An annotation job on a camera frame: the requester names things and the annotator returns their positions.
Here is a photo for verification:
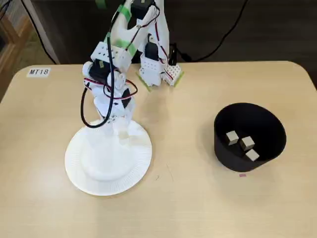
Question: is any red black servo wire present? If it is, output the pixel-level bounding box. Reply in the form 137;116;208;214
83;77;138;102

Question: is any black power plug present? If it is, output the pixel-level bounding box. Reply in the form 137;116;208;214
169;43;178;65

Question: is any white paper plate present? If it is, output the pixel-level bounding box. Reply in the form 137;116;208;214
64;119;153;197

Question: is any white studded base block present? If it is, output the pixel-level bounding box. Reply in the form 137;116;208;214
163;63;183;87

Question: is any black power cable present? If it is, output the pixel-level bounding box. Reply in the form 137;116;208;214
177;0;249;62

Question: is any thin black cable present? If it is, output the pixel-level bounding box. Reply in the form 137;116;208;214
21;0;57;64

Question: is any green base mat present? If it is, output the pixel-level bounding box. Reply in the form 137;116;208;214
135;70;185;93

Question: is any red white servo wire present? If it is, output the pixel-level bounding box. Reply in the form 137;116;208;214
135;4;174;82

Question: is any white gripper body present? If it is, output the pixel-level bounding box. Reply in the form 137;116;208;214
93;79;137;120

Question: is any black pot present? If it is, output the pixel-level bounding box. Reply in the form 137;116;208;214
213;102;287;173

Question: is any black camera cable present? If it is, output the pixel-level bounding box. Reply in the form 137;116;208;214
80;9;119;128

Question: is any white MT18 label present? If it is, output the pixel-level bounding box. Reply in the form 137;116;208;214
26;66;51;78

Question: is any white cube block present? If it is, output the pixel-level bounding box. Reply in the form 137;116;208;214
239;135;256;151
245;148;261;162
225;130;240;146

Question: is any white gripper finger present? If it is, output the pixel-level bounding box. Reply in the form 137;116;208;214
105;122;118;137
118;115;132;141

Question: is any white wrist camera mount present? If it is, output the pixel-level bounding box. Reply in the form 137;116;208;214
99;111;124;127

